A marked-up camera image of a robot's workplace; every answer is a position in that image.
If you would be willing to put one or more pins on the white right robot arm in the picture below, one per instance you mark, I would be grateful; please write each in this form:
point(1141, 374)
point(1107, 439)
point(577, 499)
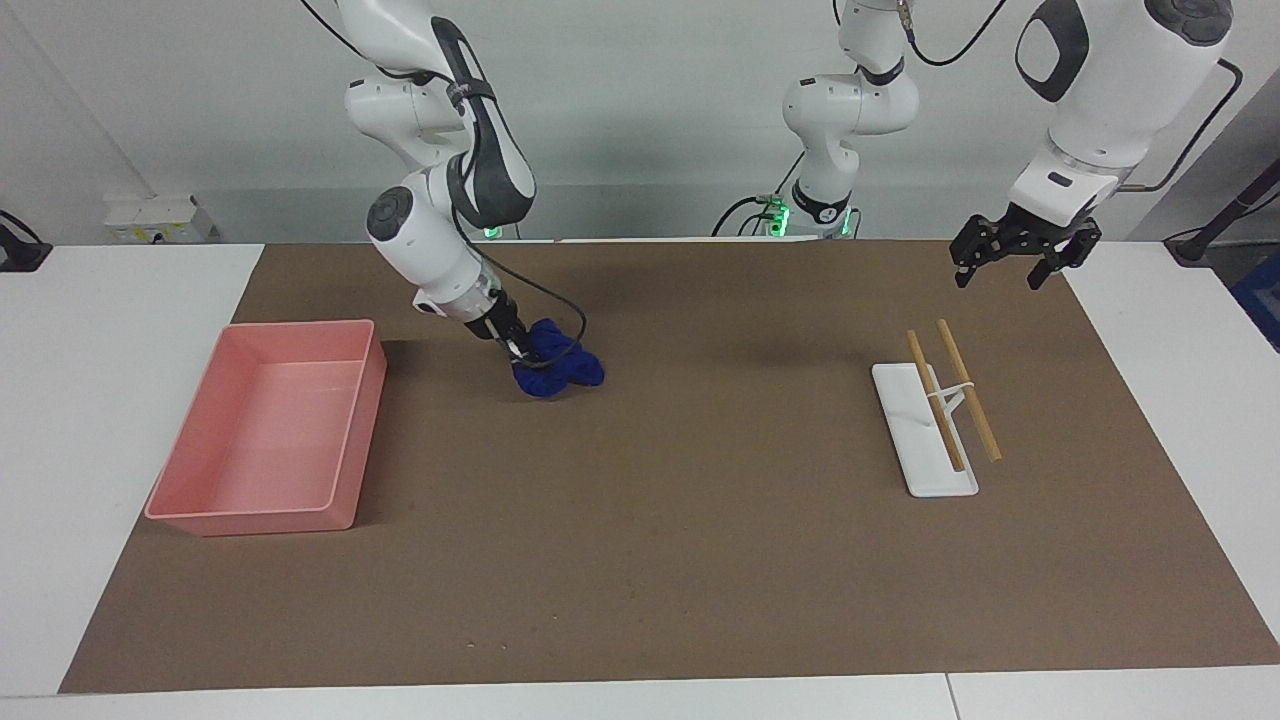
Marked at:
point(420, 240)

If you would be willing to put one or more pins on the brown table mat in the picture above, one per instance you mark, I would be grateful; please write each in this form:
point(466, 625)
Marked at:
point(640, 500)

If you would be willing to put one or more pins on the black stand pole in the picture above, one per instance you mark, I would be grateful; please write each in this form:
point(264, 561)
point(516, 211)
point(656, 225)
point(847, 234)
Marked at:
point(1195, 245)

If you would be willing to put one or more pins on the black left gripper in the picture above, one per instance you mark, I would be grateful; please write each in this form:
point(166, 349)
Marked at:
point(1038, 232)

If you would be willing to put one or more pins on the white wall power socket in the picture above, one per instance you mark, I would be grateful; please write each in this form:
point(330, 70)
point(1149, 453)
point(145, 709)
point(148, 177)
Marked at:
point(150, 215)

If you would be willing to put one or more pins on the black clamp mount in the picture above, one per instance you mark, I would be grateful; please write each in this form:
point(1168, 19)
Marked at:
point(20, 255)

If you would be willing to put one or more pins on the wooden rack rod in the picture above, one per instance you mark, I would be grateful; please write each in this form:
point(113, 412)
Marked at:
point(972, 395)
point(940, 410)

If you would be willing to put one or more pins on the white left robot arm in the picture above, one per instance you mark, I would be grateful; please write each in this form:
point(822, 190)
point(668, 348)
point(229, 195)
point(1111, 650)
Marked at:
point(1120, 90)

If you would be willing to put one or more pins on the white rack base tray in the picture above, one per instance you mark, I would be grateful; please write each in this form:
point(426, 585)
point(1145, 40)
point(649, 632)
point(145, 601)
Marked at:
point(925, 455)

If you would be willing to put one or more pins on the pink plastic bin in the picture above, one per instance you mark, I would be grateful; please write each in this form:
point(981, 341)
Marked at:
point(270, 430)

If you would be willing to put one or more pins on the blue crate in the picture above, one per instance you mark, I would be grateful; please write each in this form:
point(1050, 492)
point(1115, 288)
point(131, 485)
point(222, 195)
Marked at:
point(1262, 300)

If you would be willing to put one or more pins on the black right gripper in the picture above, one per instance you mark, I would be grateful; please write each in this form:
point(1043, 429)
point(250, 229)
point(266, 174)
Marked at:
point(498, 325)

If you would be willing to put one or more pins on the blue towel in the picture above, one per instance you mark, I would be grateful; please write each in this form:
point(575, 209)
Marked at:
point(560, 370)

